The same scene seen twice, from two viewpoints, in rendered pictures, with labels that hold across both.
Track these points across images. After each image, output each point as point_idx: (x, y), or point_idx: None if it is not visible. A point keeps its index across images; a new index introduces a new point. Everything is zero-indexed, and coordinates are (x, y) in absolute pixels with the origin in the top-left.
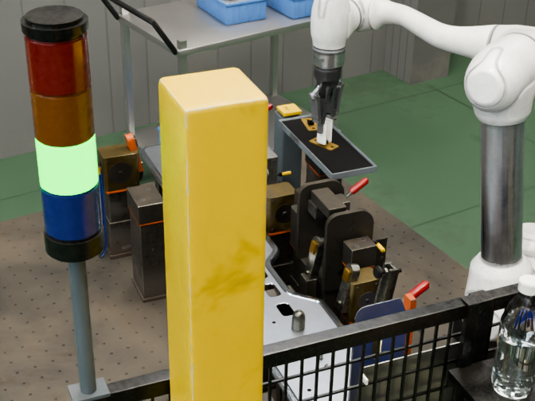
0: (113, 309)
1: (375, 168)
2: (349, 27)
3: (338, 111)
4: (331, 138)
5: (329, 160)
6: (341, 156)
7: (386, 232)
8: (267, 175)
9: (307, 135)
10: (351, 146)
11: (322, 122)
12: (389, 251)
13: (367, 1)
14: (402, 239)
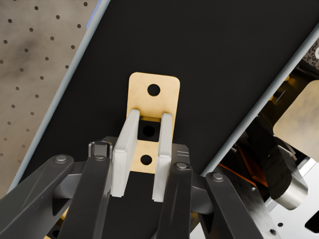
0: None
1: None
2: None
3: (47, 162)
4: (130, 114)
5: (250, 39)
6: (193, 19)
7: (8, 32)
8: (295, 180)
9: (130, 196)
10: (99, 33)
11: (192, 173)
12: (43, 2)
13: None
14: (4, 4)
